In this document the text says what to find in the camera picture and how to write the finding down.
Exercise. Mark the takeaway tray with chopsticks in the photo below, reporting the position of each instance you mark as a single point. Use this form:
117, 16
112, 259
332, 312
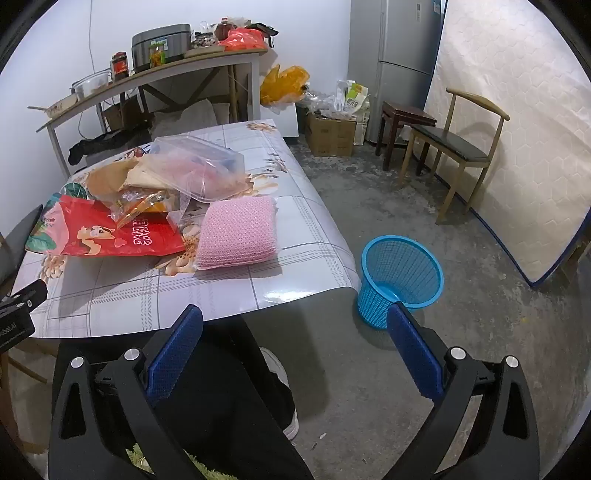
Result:
57, 107

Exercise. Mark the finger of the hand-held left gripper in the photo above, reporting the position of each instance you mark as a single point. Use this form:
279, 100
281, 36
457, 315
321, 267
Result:
30, 295

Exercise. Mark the orange plastic bag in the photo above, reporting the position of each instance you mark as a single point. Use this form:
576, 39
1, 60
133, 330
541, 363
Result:
286, 83

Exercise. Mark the green rug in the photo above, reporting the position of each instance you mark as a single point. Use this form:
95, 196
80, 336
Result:
134, 455

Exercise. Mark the yellow pickle jar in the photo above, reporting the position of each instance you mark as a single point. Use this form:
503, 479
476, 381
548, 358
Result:
157, 55

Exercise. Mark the grey rice cooker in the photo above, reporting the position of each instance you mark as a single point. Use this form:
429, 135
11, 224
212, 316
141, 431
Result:
180, 41

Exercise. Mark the chair with black seat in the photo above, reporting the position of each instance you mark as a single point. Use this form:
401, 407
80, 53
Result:
23, 235

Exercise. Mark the glass bowl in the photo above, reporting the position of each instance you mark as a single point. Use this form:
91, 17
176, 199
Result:
92, 83

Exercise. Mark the dark wooden stool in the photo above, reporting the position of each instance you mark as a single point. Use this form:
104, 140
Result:
406, 113

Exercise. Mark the grey refrigerator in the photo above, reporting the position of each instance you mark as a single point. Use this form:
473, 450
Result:
406, 69

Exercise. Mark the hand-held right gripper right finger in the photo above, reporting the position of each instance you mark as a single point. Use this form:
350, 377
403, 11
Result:
413, 355

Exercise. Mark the blue plastic wastebasket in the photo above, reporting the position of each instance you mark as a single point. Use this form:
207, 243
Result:
397, 267

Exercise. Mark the person's black pants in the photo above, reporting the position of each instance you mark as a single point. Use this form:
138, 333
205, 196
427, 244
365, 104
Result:
221, 397

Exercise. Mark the table with floral tablecloth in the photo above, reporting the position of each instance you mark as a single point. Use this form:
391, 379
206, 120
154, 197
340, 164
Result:
300, 240

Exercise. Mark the red snack bag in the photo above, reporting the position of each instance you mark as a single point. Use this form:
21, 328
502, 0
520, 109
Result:
92, 235

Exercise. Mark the person's white shoe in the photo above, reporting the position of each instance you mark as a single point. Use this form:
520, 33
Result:
277, 364

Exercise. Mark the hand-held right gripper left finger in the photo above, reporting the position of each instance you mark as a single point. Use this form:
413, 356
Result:
178, 355

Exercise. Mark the dark sauce jar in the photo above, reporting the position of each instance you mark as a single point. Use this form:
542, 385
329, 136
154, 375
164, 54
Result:
119, 67

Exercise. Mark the small brown cardboard box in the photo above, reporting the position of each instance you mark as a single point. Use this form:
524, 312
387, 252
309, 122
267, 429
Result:
122, 115

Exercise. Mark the wooden chair with dark seat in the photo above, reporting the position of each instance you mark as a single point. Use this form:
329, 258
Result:
452, 141

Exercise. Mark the green and white rice bag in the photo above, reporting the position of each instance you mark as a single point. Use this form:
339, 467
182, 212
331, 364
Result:
356, 99

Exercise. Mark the white board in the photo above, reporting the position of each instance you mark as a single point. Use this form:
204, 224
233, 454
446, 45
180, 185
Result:
281, 120

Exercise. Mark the pile of clear plastic bags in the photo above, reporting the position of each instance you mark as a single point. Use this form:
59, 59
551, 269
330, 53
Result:
325, 104

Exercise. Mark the red plastic bag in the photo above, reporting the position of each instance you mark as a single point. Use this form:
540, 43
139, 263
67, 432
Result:
242, 39

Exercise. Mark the wooden top side table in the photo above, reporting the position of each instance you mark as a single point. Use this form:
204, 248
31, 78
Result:
203, 60

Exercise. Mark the white mattress with blue edge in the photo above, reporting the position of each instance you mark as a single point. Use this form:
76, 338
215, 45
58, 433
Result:
521, 138

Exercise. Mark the black cloth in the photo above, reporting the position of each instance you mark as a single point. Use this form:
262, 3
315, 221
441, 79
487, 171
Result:
92, 145

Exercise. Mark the clear plastic bag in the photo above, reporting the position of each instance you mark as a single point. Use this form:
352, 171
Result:
235, 230

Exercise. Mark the clear bag of orange packets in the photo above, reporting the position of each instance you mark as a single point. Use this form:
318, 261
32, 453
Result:
138, 205

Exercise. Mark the clear plastic container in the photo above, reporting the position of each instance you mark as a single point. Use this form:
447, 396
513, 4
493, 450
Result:
203, 161

